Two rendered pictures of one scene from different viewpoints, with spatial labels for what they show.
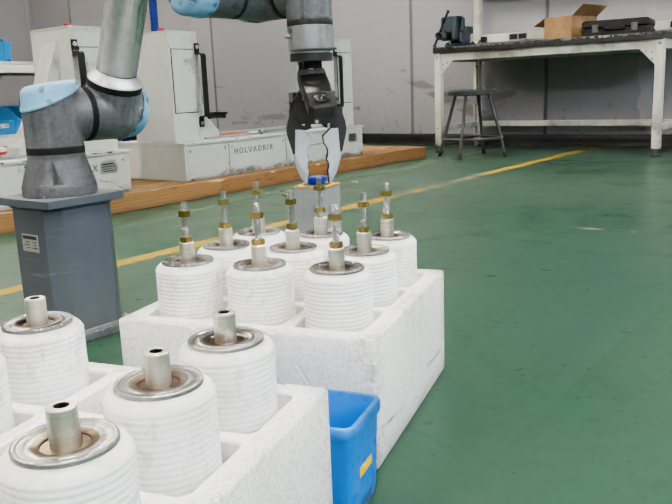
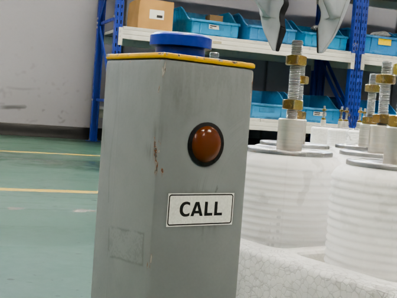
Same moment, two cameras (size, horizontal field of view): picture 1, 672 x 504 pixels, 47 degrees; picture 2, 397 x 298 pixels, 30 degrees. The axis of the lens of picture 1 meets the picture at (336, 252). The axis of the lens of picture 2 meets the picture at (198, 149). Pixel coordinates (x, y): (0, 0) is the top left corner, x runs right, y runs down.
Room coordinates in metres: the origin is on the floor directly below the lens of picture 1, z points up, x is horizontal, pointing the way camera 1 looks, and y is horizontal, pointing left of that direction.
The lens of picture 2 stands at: (1.87, 0.30, 0.28)
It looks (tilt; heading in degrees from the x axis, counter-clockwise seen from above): 3 degrees down; 213
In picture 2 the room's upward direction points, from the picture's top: 4 degrees clockwise
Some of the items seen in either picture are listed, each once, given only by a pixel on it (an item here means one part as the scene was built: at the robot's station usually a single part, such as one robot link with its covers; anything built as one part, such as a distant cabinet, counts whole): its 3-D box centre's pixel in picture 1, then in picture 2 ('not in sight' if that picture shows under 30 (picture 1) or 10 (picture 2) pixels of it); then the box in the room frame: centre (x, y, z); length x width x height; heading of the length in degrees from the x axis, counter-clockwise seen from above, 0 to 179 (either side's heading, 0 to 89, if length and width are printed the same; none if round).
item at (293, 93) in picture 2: (319, 199); (294, 84); (1.28, 0.02, 0.31); 0.01 x 0.01 x 0.08
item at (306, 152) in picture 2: (321, 234); (288, 152); (1.28, 0.02, 0.25); 0.08 x 0.08 x 0.01
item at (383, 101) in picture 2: (291, 214); (383, 100); (1.17, 0.07, 0.30); 0.01 x 0.01 x 0.08
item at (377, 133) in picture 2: (292, 239); (380, 142); (1.17, 0.07, 0.26); 0.02 x 0.02 x 0.03
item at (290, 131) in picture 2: (320, 226); (289, 138); (1.28, 0.02, 0.26); 0.02 x 0.02 x 0.03
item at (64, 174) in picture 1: (58, 170); not in sight; (1.60, 0.57, 0.35); 0.15 x 0.15 x 0.10
